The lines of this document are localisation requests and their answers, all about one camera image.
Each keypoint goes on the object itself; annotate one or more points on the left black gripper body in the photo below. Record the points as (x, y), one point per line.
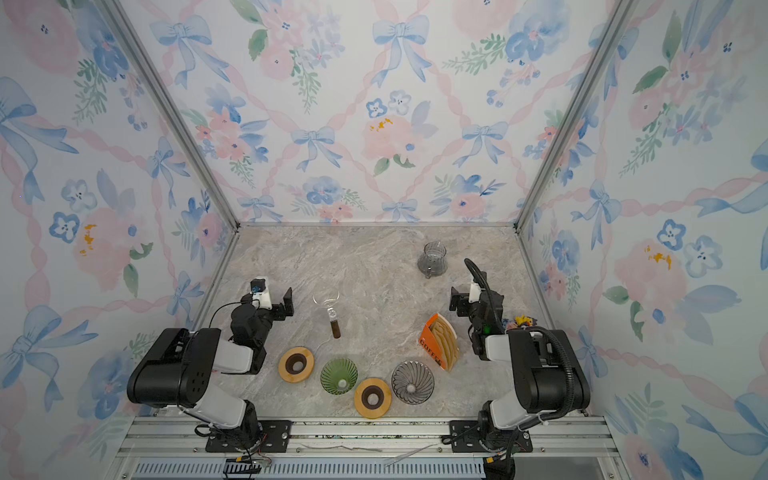
(279, 306)

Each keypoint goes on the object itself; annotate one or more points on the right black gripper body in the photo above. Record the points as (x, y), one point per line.
(459, 301)

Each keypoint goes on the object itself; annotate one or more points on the orange coffee filter pack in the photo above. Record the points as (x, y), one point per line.
(440, 341)

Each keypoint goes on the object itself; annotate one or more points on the green glass dripper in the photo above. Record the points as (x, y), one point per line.
(339, 376)

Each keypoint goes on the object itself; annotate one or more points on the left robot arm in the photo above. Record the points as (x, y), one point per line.
(178, 369)

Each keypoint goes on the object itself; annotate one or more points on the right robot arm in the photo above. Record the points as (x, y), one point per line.
(548, 382)

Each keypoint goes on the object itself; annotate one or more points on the grey glass dripper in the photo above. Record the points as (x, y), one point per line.
(412, 382)

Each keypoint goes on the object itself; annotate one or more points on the small colourful toy figure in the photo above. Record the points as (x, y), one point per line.
(520, 322)

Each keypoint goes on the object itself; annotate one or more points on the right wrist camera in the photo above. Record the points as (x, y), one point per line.
(475, 291)

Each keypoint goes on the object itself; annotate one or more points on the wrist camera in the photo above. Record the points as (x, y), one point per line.
(260, 294)
(475, 291)

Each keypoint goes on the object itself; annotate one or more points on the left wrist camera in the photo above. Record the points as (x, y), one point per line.
(260, 294)

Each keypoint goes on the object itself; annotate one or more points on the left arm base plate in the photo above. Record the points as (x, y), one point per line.
(275, 437)

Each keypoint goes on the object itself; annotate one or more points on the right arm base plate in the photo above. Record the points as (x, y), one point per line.
(467, 436)

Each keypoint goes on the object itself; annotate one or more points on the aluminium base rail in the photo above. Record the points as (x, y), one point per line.
(574, 447)

